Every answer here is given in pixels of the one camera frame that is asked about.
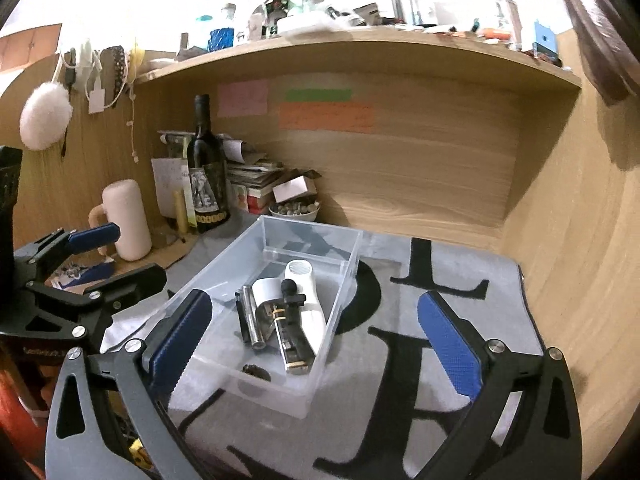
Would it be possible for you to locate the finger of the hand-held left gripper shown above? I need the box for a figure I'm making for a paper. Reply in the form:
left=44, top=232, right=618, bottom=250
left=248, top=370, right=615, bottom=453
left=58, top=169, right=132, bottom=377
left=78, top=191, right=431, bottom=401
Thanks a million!
left=14, top=222, right=122, bottom=287
left=25, top=262, right=168, bottom=353

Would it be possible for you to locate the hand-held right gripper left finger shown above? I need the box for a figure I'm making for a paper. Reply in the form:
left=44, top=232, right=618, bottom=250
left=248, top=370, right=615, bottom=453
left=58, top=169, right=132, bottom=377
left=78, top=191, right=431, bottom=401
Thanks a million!
left=45, top=288, right=213, bottom=480

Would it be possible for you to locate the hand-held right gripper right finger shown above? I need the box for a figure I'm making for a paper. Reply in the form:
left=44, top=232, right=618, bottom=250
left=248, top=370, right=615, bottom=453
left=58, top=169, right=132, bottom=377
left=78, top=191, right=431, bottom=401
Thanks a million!
left=412, top=290, right=585, bottom=480

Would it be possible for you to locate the silver metal tube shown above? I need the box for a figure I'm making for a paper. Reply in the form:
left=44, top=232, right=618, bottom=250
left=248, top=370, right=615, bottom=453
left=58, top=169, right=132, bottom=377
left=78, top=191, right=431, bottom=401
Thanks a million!
left=236, top=285, right=266, bottom=351

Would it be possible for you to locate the white tape roll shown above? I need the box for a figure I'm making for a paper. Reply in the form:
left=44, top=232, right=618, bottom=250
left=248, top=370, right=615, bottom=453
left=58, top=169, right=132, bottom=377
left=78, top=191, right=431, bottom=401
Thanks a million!
left=251, top=277, right=287, bottom=343

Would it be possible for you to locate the clear plastic box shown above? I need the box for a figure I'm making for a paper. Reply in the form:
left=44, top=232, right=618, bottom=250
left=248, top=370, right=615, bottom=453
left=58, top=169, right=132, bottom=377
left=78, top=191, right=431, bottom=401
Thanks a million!
left=159, top=215, right=364, bottom=420

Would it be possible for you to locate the black device with gold trim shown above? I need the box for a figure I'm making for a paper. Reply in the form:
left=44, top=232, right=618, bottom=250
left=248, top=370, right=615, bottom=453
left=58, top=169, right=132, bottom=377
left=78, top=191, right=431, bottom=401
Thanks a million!
left=272, top=280, right=316, bottom=375

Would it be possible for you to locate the white handheld device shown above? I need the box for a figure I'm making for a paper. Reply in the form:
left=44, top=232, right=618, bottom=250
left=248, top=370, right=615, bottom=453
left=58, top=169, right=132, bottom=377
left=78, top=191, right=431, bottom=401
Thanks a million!
left=282, top=258, right=328, bottom=356

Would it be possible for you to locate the blue packet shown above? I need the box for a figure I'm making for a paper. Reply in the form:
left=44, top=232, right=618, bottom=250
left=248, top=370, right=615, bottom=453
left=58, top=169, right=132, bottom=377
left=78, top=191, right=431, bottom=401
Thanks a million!
left=52, top=260, right=116, bottom=288

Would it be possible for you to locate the beige mug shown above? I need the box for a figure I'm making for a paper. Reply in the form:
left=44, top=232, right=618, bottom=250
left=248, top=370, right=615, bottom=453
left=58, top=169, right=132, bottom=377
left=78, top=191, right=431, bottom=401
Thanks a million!
left=88, top=179, right=152, bottom=262

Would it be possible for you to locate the white fluffy pompom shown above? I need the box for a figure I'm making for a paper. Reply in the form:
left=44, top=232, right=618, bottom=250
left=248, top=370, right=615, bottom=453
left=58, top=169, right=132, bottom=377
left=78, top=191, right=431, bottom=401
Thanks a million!
left=19, top=81, right=74, bottom=151

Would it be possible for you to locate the white paper card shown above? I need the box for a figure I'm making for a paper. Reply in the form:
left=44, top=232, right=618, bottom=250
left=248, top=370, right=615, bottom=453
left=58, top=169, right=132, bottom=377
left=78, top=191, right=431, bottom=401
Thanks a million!
left=151, top=157, right=193, bottom=219

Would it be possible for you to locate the grey printed mat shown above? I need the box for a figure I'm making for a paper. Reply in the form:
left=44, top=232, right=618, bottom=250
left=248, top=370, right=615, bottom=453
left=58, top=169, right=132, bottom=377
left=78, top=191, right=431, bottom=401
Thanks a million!
left=100, top=210, right=546, bottom=480

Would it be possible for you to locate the dark wine bottle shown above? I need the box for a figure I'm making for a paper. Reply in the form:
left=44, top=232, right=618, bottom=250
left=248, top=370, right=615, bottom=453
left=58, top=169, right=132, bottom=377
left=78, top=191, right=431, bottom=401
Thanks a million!
left=186, top=94, right=232, bottom=234

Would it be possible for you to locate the cardboard box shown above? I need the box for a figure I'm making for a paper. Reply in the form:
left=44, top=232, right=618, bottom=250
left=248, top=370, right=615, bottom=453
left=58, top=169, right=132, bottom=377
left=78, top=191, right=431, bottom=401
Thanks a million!
left=0, top=24, right=63, bottom=73

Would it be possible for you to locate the orange red object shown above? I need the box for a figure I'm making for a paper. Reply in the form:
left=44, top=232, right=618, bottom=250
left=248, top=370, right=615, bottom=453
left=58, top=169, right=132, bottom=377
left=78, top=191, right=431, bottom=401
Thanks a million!
left=0, top=360, right=48, bottom=466

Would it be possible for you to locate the stack of books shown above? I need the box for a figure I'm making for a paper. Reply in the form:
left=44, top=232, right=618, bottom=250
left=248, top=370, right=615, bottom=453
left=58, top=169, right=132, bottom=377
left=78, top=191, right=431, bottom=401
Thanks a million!
left=226, top=152, right=321, bottom=213

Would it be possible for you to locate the curled white paper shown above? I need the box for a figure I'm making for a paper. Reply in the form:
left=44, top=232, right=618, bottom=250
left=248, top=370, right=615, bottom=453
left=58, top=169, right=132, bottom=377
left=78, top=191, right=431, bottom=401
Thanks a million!
left=222, top=139, right=248, bottom=165

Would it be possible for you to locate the dark patterned hair band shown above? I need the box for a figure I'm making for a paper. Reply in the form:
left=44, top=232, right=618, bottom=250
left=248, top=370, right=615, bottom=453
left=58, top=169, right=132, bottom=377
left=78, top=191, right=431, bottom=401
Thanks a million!
left=112, top=46, right=127, bottom=96

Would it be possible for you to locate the white bowl of pebbles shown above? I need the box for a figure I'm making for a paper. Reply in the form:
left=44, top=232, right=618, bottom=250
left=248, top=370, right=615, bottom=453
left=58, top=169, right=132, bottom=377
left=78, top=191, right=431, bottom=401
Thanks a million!
left=268, top=200, right=321, bottom=222

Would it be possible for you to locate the small white box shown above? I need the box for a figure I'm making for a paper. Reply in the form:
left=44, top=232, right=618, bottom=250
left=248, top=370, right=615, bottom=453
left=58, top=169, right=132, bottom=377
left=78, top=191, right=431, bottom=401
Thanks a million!
left=271, top=175, right=318, bottom=204

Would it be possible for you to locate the pink sticky note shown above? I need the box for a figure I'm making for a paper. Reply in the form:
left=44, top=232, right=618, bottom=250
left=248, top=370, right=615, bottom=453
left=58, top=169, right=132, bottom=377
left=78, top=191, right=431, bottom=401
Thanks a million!
left=217, top=80, right=269, bottom=118

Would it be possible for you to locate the orange sticky note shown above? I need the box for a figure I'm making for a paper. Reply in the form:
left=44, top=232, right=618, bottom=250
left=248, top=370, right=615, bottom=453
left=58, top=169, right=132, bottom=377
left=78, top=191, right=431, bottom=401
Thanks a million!
left=277, top=102, right=376, bottom=135

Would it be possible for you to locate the green sticky note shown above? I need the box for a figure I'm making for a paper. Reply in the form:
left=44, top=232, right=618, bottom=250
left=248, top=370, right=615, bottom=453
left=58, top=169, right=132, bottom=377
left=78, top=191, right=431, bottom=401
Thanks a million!
left=285, top=88, right=353, bottom=102

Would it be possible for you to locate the wooden shelf board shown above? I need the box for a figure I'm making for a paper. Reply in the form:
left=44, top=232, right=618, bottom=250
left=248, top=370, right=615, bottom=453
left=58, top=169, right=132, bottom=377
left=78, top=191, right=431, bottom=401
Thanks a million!
left=135, top=27, right=583, bottom=91

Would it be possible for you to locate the small blue box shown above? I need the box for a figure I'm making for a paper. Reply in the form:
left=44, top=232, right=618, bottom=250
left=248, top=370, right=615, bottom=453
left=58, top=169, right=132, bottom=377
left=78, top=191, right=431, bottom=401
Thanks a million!
left=532, top=20, right=558, bottom=58

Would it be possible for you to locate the clear glass bottle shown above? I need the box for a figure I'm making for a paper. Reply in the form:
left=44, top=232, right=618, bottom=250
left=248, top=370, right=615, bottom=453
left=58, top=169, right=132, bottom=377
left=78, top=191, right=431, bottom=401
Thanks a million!
left=495, top=0, right=523, bottom=51

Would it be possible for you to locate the dark brown object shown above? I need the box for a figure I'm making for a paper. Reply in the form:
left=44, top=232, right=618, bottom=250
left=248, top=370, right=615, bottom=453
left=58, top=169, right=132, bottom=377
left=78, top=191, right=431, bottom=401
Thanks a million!
left=560, top=0, right=636, bottom=106

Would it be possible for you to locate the beaded hanging cord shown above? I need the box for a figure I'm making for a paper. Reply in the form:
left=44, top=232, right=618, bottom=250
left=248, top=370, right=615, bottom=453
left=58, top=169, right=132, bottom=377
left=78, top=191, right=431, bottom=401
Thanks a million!
left=127, top=50, right=141, bottom=163

